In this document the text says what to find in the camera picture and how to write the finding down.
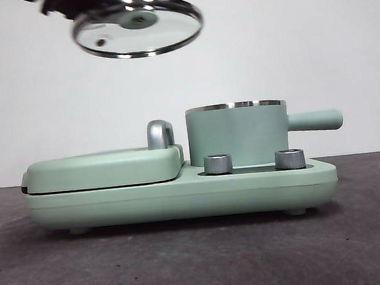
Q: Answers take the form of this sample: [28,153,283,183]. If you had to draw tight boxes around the silver control knob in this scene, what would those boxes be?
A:
[273,147,307,172]
[202,152,234,176]

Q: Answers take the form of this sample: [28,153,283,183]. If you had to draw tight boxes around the mint green breakfast machine base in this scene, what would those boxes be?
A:
[22,147,342,240]

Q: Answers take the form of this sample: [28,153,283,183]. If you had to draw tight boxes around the silver griddle cover handle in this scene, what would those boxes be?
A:
[145,118,178,151]

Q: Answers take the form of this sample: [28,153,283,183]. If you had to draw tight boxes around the mint green pot with handle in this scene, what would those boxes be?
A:
[184,92,347,171]

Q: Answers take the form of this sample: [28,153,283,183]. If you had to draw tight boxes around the black control panel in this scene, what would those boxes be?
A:
[198,161,316,179]

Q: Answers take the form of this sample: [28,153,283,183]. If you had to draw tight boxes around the mint green griddle cover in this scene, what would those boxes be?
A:
[18,142,188,197]

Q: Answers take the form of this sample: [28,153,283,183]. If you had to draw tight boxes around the glass lid with green knob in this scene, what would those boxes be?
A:
[68,0,208,64]

